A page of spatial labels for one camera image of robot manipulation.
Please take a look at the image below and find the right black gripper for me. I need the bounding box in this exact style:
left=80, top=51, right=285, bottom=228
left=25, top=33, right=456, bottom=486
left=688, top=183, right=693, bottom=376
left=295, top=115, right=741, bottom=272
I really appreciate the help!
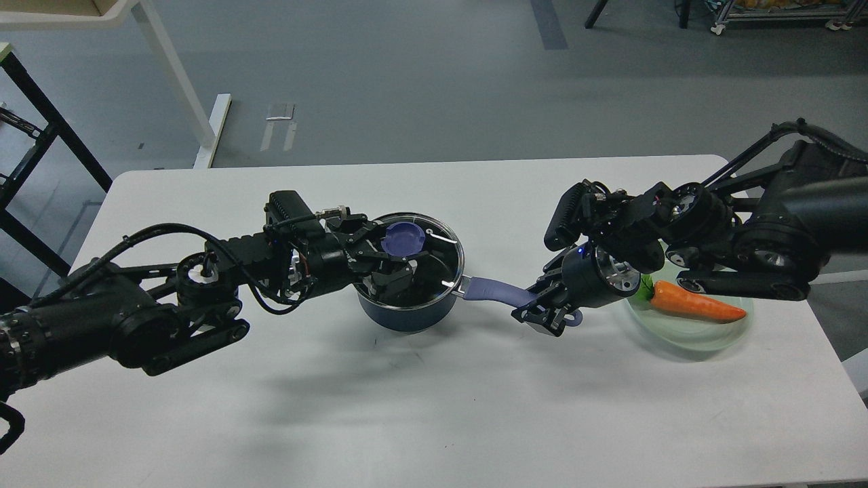
left=511, top=244, right=642, bottom=338

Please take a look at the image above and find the wheeled metal cart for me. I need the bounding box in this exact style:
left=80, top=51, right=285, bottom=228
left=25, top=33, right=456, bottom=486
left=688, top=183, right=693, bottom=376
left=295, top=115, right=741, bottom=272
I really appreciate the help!
left=709, top=1, right=866, bottom=36

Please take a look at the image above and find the arm camera module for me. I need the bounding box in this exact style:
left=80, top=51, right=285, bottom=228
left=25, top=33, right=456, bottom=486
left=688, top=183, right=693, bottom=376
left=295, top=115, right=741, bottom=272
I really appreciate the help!
left=263, top=190, right=326, bottom=240
left=543, top=182, right=588, bottom=252

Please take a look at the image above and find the white table leg frame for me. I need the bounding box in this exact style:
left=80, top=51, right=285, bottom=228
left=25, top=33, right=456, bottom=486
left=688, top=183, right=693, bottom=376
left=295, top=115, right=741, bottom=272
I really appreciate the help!
left=0, top=0, right=233, bottom=170

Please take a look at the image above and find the black metal stand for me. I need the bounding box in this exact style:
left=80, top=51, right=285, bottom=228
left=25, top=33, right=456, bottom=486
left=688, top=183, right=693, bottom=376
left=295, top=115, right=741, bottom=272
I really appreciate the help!
left=1, top=43, right=113, bottom=276

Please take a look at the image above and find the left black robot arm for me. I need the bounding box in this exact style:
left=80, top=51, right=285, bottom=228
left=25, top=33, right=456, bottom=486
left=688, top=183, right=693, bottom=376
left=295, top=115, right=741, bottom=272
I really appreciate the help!
left=2, top=204, right=432, bottom=451

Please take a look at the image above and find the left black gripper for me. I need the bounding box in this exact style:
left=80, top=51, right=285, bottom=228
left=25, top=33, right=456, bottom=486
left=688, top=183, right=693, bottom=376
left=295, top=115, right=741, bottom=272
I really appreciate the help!
left=288, top=213, right=430, bottom=306

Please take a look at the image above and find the right arm camera module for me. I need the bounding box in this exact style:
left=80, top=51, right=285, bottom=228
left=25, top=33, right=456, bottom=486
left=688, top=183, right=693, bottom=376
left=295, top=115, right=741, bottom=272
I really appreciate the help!
left=543, top=182, right=588, bottom=252

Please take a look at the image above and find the dark blue saucepan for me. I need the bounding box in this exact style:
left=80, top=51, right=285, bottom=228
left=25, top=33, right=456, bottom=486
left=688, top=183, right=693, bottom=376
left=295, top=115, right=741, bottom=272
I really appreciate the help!
left=357, top=276, right=583, bottom=333

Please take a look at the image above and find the glass lid with blue knob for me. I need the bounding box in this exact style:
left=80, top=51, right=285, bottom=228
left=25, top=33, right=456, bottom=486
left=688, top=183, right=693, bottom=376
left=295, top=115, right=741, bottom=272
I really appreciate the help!
left=371, top=212, right=465, bottom=300

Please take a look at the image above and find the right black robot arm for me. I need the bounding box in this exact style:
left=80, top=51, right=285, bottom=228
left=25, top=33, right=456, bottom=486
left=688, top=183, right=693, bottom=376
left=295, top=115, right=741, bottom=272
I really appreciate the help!
left=512, top=119, right=867, bottom=337

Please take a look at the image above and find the orange toy carrot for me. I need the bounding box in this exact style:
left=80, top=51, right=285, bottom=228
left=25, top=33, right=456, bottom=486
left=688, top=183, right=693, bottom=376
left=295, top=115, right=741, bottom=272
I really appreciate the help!
left=633, top=274, right=747, bottom=323

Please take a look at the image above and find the pale green plate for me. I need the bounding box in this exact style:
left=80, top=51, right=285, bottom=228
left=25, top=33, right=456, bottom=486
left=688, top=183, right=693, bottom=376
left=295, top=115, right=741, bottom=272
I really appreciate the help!
left=627, top=263, right=753, bottom=352

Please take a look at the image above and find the left arm camera module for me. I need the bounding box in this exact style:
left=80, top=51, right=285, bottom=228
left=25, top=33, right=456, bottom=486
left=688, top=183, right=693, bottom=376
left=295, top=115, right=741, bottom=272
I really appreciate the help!
left=263, top=190, right=326, bottom=240

